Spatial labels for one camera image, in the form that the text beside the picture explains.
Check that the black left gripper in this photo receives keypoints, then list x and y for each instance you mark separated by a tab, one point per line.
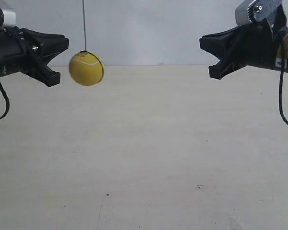
27	51

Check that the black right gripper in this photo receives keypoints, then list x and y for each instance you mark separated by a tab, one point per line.
258	49

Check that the yellow tennis ball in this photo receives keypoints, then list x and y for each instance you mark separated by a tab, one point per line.
86	68

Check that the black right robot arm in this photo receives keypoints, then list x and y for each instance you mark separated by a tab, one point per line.
282	52

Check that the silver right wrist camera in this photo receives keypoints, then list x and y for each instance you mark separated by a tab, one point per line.
255	11

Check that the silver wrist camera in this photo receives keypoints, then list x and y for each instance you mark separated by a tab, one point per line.
255	11
8	13

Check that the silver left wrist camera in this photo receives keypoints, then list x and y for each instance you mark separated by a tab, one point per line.
8	13

